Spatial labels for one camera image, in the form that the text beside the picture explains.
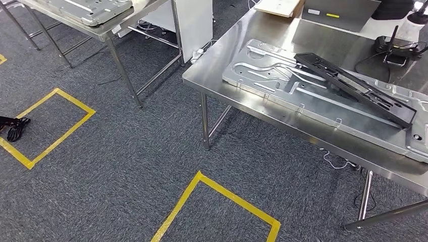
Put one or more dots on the black plastic plate frame part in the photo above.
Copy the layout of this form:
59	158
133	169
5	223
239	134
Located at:
354	87

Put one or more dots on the stainless steel workbench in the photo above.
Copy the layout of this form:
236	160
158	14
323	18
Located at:
214	73

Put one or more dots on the stamped sheet metal panel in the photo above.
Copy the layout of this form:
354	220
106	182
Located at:
267	80
87	10

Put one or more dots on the white cabinet panel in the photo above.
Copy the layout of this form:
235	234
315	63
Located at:
197	26

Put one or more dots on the stainless steel table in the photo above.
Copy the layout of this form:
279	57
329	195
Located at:
140	13

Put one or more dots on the grey flat case with labels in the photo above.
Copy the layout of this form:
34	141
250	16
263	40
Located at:
341	13

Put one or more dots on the black remote controller with antenna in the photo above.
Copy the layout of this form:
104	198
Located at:
381	45

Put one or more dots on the person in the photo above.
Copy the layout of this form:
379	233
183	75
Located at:
18	128

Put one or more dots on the black bag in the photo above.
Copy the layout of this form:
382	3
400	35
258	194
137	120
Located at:
391	8

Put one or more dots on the white bottle with black cap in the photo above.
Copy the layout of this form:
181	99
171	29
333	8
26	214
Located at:
411	30

